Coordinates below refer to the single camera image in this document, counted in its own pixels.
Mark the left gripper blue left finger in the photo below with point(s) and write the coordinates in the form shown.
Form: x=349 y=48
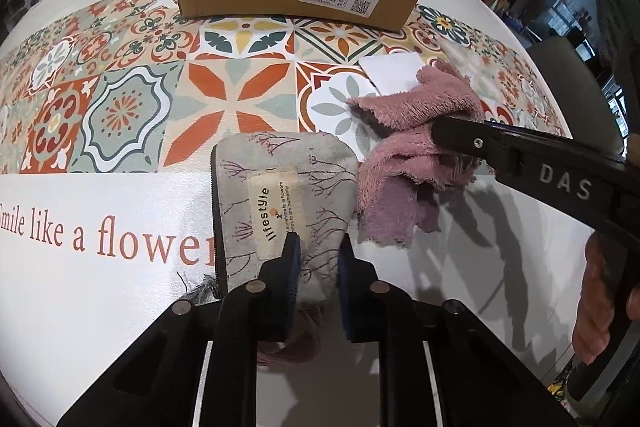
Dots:
x=262 y=309

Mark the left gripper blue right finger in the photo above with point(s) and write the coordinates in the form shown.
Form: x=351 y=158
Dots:
x=371 y=309

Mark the grey lifestyle fabric pouch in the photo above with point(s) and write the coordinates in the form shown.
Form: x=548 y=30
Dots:
x=267 y=184

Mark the mauve pink towel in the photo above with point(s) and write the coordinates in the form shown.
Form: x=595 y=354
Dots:
x=398 y=180

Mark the right human hand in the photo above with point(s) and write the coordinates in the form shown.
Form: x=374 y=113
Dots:
x=595 y=311

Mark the grey chair right side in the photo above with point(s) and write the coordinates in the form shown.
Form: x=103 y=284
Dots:
x=578 y=95

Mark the white paper card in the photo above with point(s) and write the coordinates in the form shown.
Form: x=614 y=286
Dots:
x=392 y=73

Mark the patterned tile tablecloth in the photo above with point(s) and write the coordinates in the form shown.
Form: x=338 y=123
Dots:
x=109 y=111

